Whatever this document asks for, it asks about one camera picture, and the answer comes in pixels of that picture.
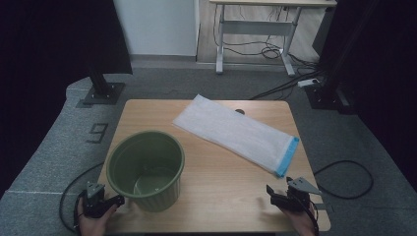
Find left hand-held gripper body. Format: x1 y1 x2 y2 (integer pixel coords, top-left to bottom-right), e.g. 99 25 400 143
82 182 114 219

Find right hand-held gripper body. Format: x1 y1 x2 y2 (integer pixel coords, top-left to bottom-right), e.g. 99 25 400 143
270 176 323 213

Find green plastic waste bin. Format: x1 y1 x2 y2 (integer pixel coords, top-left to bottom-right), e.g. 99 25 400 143
105 130 186 213

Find white plastic bag blue edge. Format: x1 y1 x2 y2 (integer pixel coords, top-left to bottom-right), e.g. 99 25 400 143
171 93 300 179

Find person's left hand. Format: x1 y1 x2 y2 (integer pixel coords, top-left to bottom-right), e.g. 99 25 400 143
78 203 119 236

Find person's right hand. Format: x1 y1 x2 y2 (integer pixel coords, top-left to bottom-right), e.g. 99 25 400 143
278 205 318 236

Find black slanted stand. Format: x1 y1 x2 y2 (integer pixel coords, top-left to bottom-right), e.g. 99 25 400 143
304 0 383 115

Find white power strip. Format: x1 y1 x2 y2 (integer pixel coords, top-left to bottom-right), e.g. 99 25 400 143
297 78 321 89

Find black stand with square base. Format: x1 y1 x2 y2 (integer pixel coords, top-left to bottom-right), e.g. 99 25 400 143
82 65 127 106

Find black curtain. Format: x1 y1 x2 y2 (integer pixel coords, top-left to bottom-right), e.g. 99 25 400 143
313 0 417 193
0 0 134 198

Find left hand-held gripper black cable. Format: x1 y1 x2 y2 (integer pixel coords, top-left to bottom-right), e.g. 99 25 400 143
73 191 87 232

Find hand-held gripper black cable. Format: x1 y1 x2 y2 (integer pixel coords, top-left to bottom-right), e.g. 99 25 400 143
307 200 321 236
73 191 87 232

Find right hand-held gripper black cable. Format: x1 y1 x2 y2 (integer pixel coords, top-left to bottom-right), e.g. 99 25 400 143
307 200 321 236

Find black looped floor cable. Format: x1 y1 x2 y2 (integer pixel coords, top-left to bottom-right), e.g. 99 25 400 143
313 159 375 201

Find black cables by power strip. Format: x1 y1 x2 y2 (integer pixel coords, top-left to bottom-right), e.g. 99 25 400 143
249 69 326 101

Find tangled black desk cables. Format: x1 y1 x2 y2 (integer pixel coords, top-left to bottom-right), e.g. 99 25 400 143
212 4 321 67

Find white frame desk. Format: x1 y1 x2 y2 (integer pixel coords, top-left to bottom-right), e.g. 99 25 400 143
208 0 338 77

